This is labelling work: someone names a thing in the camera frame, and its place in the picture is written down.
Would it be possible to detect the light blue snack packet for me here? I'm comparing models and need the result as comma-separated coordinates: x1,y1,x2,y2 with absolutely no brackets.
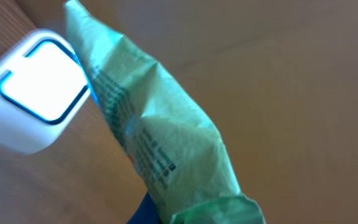
64,1,265,224

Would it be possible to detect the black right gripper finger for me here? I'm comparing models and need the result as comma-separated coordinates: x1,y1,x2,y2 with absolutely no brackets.
127,192,161,224

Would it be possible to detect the white barcode scanner stand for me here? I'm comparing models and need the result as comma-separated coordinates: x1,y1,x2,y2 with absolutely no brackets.
0,29,91,154

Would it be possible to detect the brown cardboard back panel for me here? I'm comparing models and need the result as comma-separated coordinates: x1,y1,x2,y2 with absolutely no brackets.
83,0,358,223

